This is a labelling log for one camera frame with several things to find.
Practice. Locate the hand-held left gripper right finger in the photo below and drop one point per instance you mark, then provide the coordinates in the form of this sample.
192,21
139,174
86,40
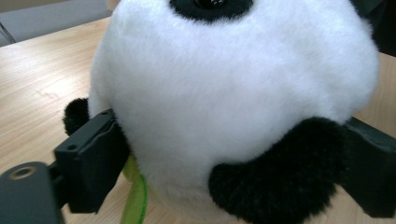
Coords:
370,174

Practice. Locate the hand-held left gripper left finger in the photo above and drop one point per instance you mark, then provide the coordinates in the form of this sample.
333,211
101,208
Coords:
90,161

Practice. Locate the panda plush toy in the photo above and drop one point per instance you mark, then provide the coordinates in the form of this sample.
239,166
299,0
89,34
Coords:
236,93

